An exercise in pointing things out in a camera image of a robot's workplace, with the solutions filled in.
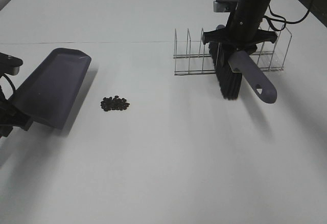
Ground purple plastic dustpan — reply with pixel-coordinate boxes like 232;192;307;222
12;48;91;129

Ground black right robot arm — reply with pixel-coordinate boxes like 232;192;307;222
202;0;303;69

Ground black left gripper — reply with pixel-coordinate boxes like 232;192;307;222
1;99;34;138

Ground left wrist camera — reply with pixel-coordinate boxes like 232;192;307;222
0;53;23;76

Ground wire dish rack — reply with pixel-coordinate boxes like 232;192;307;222
173;28;293;76

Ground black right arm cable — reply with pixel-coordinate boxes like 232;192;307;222
258;0;316;34

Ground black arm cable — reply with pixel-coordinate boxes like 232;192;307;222
0;73;16;99
258;0;316;34

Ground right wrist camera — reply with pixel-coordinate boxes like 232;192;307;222
213;0;239;13

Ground pile of coffee beans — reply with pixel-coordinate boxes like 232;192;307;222
100;96;130;111

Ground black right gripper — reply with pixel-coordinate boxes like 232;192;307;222
201;27;277;68

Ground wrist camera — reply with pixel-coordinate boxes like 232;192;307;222
0;53;23;76
213;0;239;13

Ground purple brush black bristles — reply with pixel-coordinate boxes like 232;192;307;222
208;43;277;104

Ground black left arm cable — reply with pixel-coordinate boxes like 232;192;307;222
0;73;16;99

